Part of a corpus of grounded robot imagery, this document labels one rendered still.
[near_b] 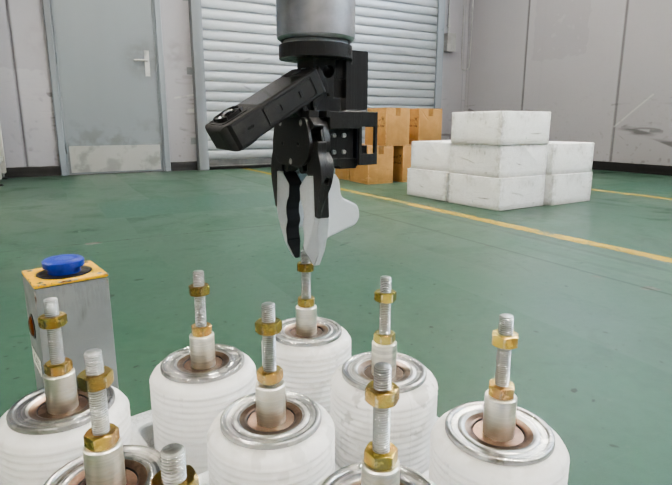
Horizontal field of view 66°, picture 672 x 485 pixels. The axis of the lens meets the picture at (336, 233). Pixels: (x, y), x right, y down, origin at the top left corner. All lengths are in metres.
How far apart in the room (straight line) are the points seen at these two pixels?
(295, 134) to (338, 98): 0.06
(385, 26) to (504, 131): 3.93
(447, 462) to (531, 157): 2.83
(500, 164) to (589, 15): 3.63
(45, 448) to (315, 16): 0.40
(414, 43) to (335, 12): 6.41
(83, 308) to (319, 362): 0.25
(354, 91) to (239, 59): 5.26
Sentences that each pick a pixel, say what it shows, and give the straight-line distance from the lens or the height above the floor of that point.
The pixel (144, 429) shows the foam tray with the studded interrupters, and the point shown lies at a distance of 0.57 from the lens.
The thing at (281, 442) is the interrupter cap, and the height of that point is 0.25.
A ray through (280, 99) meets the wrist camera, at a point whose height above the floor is 0.49.
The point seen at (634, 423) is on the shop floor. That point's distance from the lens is 1.00.
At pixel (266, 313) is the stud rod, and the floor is 0.34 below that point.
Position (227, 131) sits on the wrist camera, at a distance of 0.46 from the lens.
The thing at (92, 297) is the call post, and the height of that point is 0.29.
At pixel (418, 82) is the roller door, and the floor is 0.99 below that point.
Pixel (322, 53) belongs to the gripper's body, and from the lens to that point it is 0.50.
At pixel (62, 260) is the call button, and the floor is 0.33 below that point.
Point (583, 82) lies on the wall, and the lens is 6.31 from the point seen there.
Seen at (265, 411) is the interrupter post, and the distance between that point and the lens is 0.40.
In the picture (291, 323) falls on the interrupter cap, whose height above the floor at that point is 0.25.
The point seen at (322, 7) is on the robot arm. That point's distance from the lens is 0.50.
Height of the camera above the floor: 0.47
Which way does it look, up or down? 12 degrees down
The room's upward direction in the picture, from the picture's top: straight up
